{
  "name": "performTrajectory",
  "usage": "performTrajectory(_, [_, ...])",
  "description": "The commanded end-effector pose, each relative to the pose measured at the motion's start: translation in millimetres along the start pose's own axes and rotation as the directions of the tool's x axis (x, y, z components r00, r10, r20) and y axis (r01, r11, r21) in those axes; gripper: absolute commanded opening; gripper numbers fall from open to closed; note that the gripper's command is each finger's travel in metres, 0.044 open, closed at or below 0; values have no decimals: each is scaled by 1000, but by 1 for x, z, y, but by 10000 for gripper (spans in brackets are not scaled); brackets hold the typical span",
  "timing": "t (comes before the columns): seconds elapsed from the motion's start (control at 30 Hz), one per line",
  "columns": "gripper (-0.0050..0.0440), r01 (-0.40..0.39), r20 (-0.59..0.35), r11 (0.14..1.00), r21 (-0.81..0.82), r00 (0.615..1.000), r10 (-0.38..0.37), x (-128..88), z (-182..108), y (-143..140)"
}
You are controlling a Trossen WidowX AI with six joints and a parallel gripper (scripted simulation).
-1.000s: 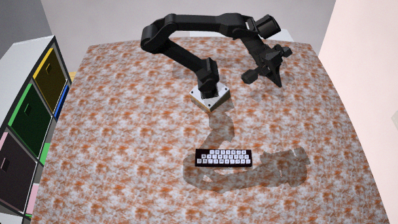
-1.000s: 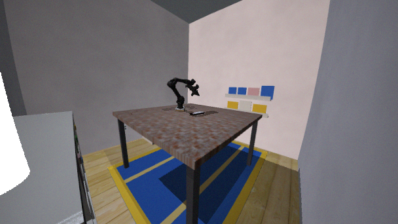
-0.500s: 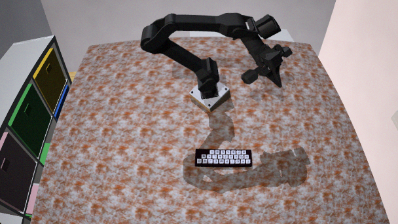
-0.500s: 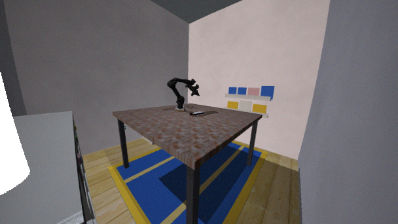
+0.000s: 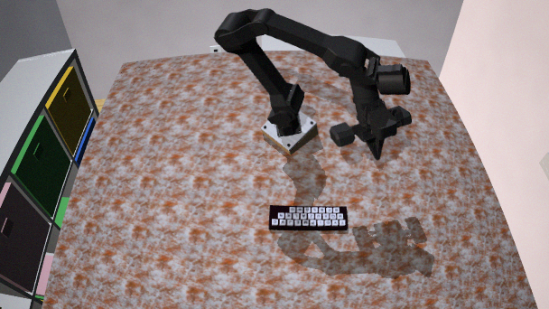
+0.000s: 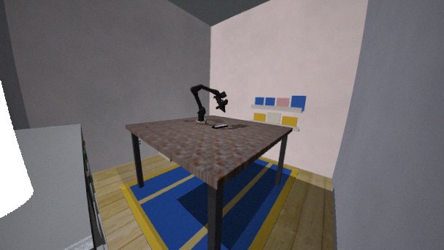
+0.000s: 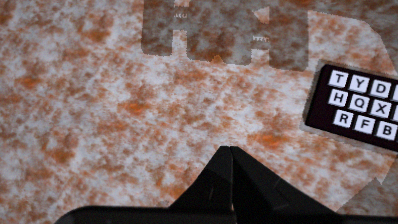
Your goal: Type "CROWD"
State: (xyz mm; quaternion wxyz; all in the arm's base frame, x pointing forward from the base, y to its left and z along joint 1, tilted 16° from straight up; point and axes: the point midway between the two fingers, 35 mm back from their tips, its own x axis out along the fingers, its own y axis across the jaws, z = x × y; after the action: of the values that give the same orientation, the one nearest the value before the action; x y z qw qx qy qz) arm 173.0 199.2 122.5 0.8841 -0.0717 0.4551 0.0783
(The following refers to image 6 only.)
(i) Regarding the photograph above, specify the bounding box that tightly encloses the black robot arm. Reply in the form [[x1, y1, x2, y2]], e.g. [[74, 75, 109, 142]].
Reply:
[[191, 85, 228, 121]]

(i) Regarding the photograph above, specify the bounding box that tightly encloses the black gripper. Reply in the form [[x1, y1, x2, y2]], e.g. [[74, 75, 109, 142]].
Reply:
[[216, 99, 227, 112]]

